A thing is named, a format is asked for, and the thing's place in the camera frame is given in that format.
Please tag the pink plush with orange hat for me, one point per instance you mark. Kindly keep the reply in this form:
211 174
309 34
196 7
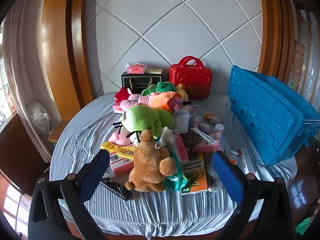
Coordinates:
162 98

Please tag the red plush toy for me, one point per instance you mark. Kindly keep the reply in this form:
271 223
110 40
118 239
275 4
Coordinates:
122 95

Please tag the wooden headboard frame post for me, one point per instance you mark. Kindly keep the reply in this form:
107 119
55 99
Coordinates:
272 30
57 55

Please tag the pink white toy box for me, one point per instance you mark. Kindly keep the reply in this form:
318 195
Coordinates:
191 108

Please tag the small gold box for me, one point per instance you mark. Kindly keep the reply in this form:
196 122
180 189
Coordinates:
154 71

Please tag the green snack packet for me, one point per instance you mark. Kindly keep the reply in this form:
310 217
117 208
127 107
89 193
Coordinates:
175 182

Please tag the dark wooden nightstand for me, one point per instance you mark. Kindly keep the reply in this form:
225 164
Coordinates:
17 155

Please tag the orange green medicine box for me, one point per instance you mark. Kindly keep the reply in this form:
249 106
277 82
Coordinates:
195 177

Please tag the long white carton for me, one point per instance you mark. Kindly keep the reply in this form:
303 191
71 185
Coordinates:
246 161

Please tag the pale blue striped bed sheet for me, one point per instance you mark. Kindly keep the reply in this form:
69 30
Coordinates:
82 130

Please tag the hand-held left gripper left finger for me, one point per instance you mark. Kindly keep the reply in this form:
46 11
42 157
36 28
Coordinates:
95 172

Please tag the clear plastic bag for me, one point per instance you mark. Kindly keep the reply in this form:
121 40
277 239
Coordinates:
37 116

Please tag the black bag roll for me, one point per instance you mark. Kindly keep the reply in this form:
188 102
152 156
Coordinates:
117 188

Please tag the light green frog plush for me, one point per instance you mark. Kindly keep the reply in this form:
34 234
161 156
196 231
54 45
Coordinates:
142 118

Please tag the yellow duck plush toy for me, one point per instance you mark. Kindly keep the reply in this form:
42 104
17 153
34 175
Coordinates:
183 93

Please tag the white bottle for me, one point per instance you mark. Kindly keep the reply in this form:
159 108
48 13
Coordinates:
219 127

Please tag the black gift box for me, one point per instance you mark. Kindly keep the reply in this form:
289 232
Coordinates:
136 82

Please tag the white duck toy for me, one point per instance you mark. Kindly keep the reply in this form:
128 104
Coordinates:
231 156

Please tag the white plastic stick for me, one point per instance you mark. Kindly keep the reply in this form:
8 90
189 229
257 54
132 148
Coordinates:
201 134

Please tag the brown bear plush toy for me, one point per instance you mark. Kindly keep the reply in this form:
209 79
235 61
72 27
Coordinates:
147 162

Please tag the dark green plush toy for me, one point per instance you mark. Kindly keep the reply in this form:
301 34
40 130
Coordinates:
163 86

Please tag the small orange white plush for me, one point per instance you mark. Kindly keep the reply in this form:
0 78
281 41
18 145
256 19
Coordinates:
211 117

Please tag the white curtain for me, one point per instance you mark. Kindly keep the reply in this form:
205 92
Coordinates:
22 67

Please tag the clear plastic box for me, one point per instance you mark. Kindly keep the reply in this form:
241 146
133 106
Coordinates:
181 121

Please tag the red hard carry case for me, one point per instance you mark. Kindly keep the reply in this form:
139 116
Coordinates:
190 82

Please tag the pale pink plush toy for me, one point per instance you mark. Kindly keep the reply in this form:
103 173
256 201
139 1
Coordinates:
118 137

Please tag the sheer lace curtain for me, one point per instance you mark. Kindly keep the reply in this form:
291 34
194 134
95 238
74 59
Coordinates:
310 55

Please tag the pink tissue pack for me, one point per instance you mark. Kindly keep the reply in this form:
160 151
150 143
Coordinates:
208 142
122 166
181 150
136 68

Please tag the white plush with blue ribbon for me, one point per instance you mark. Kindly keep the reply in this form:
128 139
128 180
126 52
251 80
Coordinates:
167 136

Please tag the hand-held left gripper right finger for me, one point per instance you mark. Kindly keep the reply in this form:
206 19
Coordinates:
226 177

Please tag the grey plush toy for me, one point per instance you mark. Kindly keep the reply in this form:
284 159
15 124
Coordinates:
214 182

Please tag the blue plastic crate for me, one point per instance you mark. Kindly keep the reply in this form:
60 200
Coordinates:
262 110

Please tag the green cloth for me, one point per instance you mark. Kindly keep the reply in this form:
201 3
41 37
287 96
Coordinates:
303 226

